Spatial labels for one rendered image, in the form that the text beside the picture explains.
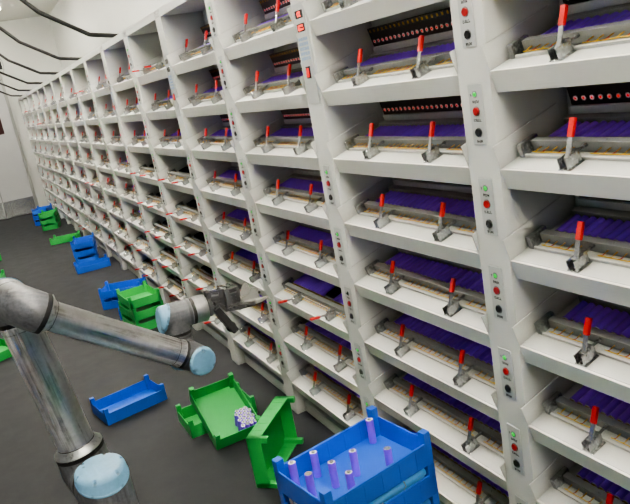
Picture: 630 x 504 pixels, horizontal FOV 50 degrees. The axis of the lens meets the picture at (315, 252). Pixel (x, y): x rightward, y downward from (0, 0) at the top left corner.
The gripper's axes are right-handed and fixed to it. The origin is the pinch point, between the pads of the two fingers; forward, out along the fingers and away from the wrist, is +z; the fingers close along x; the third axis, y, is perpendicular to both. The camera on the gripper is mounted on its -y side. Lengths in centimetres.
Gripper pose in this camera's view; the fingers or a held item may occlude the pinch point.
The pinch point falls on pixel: (261, 296)
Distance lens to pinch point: 239.4
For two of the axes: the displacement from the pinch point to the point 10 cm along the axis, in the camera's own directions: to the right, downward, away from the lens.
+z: 8.8, -2.4, 4.2
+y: -1.4, -9.6, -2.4
